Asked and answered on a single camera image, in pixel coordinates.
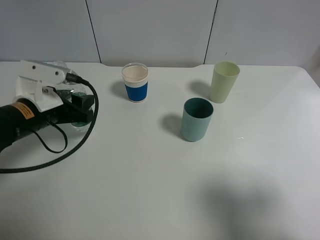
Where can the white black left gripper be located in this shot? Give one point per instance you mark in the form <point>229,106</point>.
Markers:
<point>37,98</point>

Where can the clear bottle green label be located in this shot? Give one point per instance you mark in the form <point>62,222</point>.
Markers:
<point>65,91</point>

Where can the teal plastic cup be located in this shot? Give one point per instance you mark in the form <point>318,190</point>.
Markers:
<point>196,117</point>

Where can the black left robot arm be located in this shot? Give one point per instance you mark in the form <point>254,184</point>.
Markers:
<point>22,118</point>

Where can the blue sleeved paper cup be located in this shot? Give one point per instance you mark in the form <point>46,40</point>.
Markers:
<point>136,77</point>

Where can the pale green plastic cup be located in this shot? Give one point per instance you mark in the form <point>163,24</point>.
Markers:
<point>224,76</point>

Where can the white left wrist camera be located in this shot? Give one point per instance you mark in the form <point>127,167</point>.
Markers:
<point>41,71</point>

